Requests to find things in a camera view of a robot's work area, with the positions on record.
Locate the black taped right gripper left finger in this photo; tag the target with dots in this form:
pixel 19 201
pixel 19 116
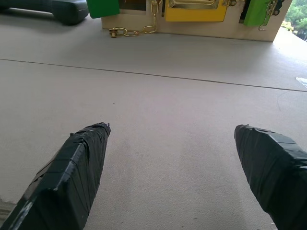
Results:
pixel 64 179

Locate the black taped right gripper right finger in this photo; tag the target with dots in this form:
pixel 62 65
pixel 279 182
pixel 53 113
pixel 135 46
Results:
pixel 271 172

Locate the clear plastic scrap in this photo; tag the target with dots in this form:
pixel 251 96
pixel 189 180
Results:
pixel 302 81

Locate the brass hook latch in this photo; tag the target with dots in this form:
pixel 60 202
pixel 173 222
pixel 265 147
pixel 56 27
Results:
pixel 269 13

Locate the green narrow door panel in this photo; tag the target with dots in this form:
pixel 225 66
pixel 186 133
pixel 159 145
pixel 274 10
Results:
pixel 254 13

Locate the wooden latch board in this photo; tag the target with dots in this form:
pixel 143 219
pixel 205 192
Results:
pixel 192 30

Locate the dark green stand base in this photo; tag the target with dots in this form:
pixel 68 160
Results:
pixel 48 10

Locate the yellow door panel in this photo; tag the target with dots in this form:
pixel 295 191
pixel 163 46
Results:
pixel 195 14

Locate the green square door panel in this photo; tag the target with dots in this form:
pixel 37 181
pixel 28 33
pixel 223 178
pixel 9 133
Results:
pixel 103 7

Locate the brass flip latch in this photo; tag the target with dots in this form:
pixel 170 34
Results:
pixel 194 4

